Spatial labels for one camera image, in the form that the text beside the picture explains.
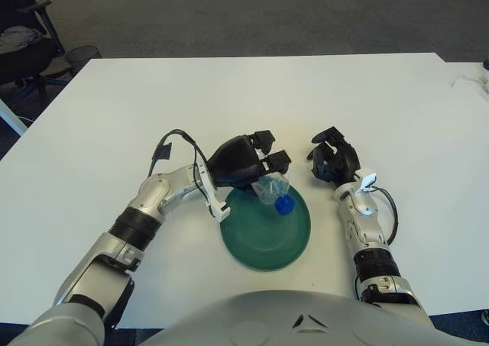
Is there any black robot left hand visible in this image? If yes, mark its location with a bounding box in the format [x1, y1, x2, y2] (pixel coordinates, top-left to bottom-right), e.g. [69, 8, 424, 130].
[206, 130, 293, 189]

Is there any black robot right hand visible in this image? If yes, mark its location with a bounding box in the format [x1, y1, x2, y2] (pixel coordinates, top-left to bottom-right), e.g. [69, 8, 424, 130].
[306, 126, 362, 189]

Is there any clear bottle blue cap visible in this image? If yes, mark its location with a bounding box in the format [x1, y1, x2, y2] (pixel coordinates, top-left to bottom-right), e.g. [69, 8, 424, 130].
[250, 150, 297, 215]

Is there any green round plate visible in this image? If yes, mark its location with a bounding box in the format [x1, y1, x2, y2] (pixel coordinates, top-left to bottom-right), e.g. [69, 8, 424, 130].
[219, 185, 313, 273]

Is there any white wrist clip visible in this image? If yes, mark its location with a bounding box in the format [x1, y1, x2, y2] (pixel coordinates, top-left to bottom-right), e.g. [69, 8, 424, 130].
[198, 164, 231, 224]
[357, 166, 379, 192]

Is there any silver robot torso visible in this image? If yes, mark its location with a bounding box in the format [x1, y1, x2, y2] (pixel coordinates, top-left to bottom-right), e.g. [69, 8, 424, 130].
[102, 290, 448, 346]

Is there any black mesh wastebasket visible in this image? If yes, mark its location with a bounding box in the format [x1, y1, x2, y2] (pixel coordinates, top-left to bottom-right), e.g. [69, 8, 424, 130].
[64, 45, 102, 74]

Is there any white furniture leg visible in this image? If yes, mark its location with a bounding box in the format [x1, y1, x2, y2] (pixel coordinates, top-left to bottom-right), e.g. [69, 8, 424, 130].
[0, 97, 28, 137]

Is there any black office chair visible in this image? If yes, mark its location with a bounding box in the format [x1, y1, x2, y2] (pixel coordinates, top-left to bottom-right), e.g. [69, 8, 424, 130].
[0, 0, 72, 102]

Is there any grey cloth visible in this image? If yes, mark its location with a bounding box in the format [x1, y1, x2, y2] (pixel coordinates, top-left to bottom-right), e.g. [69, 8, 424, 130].
[0, 27, 45, 49]

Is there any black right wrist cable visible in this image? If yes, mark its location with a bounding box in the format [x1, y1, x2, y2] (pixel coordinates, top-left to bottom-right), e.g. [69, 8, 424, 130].
[372, 185, 399, 244]

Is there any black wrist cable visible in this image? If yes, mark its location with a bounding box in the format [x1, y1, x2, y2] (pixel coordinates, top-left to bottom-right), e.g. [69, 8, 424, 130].
[372, 185, 399, 244]
[149, 129, 215, 209]

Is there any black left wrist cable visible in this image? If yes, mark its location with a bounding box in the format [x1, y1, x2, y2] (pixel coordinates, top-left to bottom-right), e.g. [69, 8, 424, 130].
[149, 129, 215, 209]

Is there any thin white cable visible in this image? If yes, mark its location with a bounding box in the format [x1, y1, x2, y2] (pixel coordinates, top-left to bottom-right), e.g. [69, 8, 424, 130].
[452, 74, 486, 89]

